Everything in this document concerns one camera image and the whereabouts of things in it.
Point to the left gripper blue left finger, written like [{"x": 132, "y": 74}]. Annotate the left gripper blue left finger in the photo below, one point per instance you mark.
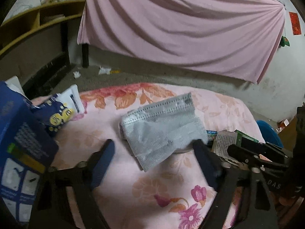
[{"x": 101, "y": 161}]

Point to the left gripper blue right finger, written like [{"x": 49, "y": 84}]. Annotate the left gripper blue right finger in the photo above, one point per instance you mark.
[{"x": 209, "y": 163}]

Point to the grey face mask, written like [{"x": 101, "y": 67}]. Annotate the grey face mask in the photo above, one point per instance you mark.
[{"x": 157, "y": 130}]

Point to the blue plastic trash bin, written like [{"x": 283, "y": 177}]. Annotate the blue plastic trash bin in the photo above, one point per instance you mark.
[{"x": 269, "y": 134}]

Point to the green white small box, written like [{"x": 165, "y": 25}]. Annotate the green white small box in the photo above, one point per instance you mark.
[{"x": 241, "y": 135}]

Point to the blue yellow snack packet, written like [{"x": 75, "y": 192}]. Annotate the blue yellow snack packet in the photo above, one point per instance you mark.
[{"x": 57, "y": 110}]

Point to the blue cardboard box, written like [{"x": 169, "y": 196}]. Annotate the blue cardboard box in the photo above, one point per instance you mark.
[{"x": 26, "y": 153}]

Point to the yellow wooden shelf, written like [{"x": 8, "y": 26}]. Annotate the yellow wooden shelf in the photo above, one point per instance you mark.
[{"x": 26, "y": 24}]

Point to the pink hanging cloth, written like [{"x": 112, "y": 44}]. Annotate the pink hanging cloth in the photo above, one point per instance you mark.
[{"x": 232, "y": 38}]

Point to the green wall ornament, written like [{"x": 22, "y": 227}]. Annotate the green wall ornament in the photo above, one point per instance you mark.
[{"x": 284, "y": 42}]

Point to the red paper on wall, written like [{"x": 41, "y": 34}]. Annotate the red paper on wall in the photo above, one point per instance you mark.
[{"x": 295, "y": 23}]

